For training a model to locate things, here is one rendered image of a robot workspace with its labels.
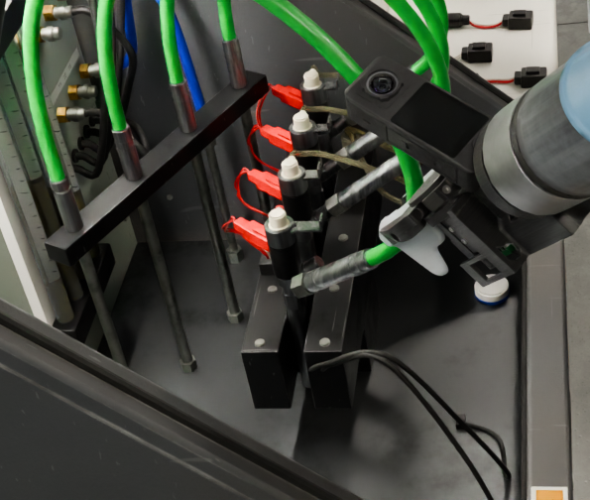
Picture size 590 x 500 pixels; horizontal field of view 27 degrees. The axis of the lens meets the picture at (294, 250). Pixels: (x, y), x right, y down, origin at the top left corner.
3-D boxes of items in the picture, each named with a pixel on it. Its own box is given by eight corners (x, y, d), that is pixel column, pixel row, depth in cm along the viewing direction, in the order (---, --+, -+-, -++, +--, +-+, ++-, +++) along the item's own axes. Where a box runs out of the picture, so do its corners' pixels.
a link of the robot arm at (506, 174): (485, 138, 73) (561, 48, 76) (453, 160, 77) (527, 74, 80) (576, 225, 73) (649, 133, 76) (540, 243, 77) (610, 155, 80)
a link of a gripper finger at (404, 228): (382, 259, 91) (435, 223, 84) (367, 244, 91) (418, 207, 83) (417, 216, 94) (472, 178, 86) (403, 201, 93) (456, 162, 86)
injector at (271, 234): (343, 392, 127) (314, 231, 114) (295, 392, 128) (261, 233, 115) (346, 372, 129) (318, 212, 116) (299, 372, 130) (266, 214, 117)
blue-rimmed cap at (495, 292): (510, 305, 141) (509, 295, 140) (474, 306, 142) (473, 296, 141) (510, 282, 144) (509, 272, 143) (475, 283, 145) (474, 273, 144)
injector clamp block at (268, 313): (361, 456, 127) (341, 349, 118) (266, 455, 129) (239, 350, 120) (389, 244, 153) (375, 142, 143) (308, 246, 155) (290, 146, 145)
